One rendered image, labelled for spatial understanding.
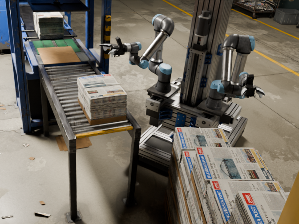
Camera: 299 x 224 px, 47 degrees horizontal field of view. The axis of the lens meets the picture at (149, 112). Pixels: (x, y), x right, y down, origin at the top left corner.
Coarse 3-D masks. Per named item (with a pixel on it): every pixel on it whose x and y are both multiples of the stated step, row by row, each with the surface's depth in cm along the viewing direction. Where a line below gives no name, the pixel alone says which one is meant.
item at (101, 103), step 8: (96, 88) 257; (104, 88) 258; (112, 88) 259; (120, 88) 260; (88, 96) 246; (96, 96) 246; (104, 96) 247; (112, 96) 249; (120, 96) 252; (88, 104) 250; (96, 104) 247; (104, 104) 249; (112, 104) 252; (120, 104) 255; (88, 112) 256; (96, 112) 250; (104, 112) 252; (112, 112) 255; (120, 112) 259
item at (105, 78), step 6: (78, 78) 270; (84, 78) 270; (90, 78) 271; (96, 78) 271; (102, 78) 272; (108, 78) 273; (114, 78) 274; (78, 84) 270; (84, 84) 261; (90, 84) 262; (78, 90) 274; (78, 96) 278
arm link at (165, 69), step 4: (160, 64) 304; (164, 64) 305; (168, 64) 307; (156, 68) 307; (160, 68) 301; (164, 68) 300; (168, 68) 301; (156, 72) 308; (160, 72) 303; (164, 72) 300; (168, 72) 301; (160, 76) 304; (164, 76) 302; (168, 76) 303; (160, 80) 306; (164, 80) 304; (168, 80) 305
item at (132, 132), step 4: (92, 64) 352; (92, 68) 345; (96, 68) 344; (96, 72) 336; (100, 72) 337; (128, 112) 276; (128, 116) 271; (132, 116) 271; (132, 120) 266; (132, 124) 262; (136, 124) 262; (136, 128) 257; (140, 128) 258; (132, 132) 264; (136, 132) 259; (140, 132) 260; (132, 136) 265; (136, 136) 261; (140, 136) 263; (136, 140) 263
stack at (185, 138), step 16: (176, 128) 258; (192, 128) 259; (208, 128) 262; (176, 144) 254; (192, 144) 241; (208, 144) 243; (224, 144) 245; (176, 160) 254; (192, 160) 225; (176, 176) 251; (176, 192) 250; (192, 192) 205; (192, 208) 204
